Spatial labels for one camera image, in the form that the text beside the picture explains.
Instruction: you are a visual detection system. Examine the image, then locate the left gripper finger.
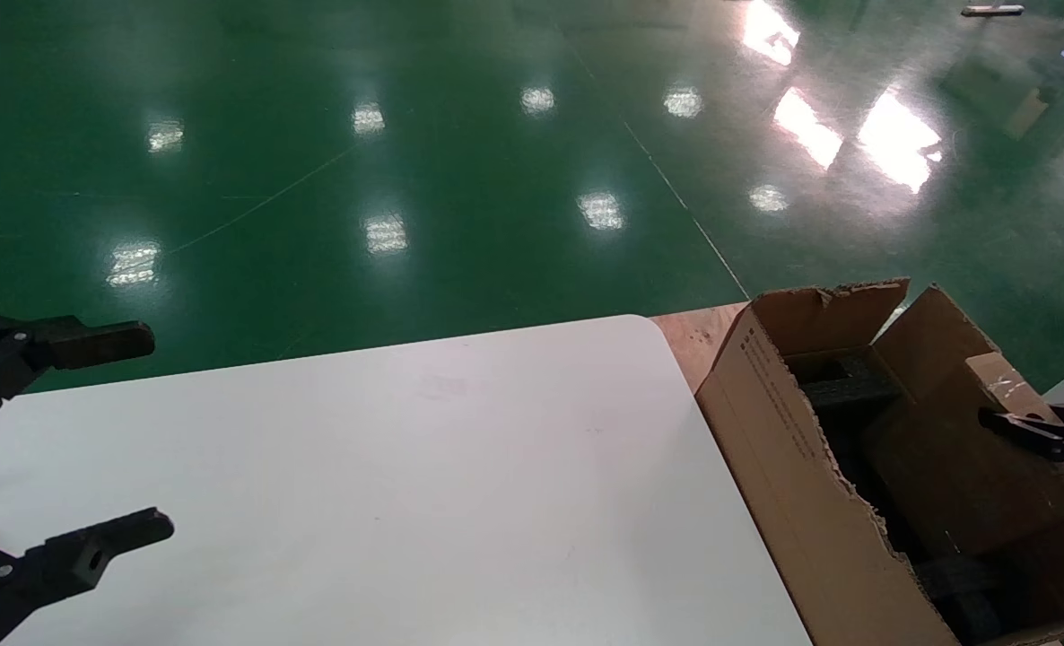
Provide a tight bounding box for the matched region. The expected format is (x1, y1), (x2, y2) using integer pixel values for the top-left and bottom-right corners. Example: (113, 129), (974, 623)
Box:
(0, 313), (157, 440)
(0, 509), (176, 646)

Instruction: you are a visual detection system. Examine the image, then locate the small brown cardboard box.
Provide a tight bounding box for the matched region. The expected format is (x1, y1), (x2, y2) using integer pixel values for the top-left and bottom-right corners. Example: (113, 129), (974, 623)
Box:
(862, 352), (1064, 563)

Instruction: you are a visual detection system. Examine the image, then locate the big open cardboard box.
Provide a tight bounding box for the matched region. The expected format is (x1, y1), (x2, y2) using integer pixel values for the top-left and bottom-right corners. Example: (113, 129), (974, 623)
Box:
(693, 277), (1064, 646)

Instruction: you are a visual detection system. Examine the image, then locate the wooden board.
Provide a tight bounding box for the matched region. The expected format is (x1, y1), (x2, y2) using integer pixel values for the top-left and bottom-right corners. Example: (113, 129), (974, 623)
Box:
(649, 302), (754, 397)

